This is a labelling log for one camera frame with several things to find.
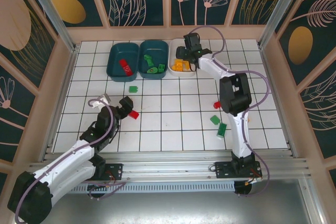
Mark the white plastic container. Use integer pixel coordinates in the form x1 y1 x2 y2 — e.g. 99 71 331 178
169 39 197 78

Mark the teal plastic container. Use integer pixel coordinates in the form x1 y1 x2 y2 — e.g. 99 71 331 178
138 40 169 80
106 42 140 82

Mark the long green lego brick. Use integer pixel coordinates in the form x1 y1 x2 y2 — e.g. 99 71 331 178
216 123 228 138

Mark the small electronics board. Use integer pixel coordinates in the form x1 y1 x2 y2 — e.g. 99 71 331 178
88 181 111 191

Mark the grey sheet metal panel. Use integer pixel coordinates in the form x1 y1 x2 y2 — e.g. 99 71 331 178
25 192 316 224

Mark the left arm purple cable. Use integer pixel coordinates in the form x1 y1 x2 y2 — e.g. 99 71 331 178
14 98 127 222

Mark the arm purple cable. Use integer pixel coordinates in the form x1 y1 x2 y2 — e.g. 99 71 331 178
190 25 271 198
14 98 127 222

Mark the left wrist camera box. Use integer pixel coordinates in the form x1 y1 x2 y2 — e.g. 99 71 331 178
99 92 113 106

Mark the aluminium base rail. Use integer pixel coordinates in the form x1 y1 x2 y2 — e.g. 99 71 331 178
25 150 313 183

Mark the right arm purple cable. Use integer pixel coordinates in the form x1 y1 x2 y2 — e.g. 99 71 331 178
190 25 271 198

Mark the aluminium corner post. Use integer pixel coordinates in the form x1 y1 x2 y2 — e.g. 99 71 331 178
20 0 79 53
258 0 302 49

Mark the grey slotted cable duct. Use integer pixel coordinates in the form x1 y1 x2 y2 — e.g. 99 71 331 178
62 182 236 194

